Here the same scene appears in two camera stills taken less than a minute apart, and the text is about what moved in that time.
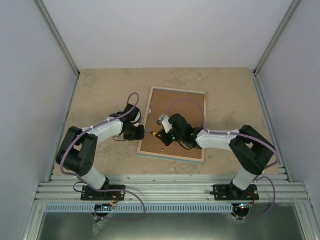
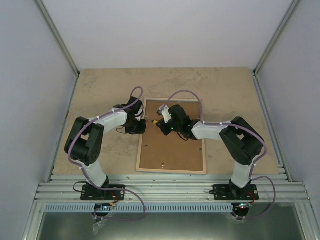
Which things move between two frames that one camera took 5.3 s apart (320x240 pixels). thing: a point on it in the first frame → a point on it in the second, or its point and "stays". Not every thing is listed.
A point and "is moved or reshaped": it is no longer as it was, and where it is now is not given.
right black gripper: x=163 y=138 → x=166 y=131
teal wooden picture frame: x=190 y=104 is moved or reshaped
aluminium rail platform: x=172 y=188 stays
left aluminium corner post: x=50 y=24 stays
